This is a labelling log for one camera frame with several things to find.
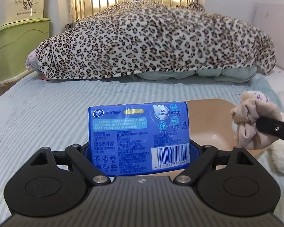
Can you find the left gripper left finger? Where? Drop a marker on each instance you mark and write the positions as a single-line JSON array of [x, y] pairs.
[[81, 165]]

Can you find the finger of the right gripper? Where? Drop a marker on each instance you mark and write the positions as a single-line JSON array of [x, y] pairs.
[[271, 126]]

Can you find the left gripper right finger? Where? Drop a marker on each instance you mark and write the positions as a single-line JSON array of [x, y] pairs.
[[202, 158]]

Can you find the beige cloth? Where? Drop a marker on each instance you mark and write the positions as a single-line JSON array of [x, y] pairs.
[[253, 105]]

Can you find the blue tissue pack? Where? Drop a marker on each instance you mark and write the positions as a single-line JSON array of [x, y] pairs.
[[140, 139]]

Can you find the white fluffy plush toy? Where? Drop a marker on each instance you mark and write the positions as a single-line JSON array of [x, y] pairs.
[[282, 155]]

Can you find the beige plastic storage basket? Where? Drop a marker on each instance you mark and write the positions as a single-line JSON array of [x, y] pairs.
[[213, 125]]

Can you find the striped light blue bedsheet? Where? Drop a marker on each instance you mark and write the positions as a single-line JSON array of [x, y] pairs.
[[37, 113]]

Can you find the teal quilted duvet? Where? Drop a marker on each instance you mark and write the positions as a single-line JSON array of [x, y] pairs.
[[234, 75]]

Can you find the pink floral pillow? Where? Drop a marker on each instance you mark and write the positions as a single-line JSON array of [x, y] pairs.
[[31, 62]]

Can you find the leopard print blanket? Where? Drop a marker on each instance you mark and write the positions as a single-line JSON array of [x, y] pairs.
[[147, 36]]

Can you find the green plastic storage bin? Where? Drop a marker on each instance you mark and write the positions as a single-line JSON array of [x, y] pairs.
[[17, 41]]

